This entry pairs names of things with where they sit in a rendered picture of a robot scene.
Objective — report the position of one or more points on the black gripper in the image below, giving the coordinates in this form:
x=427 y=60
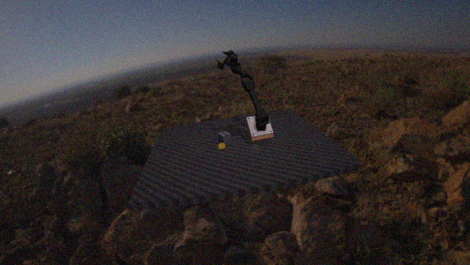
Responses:
x=227 y=60

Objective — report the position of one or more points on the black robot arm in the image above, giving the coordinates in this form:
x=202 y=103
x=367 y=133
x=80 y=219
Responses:
x=261 y=115

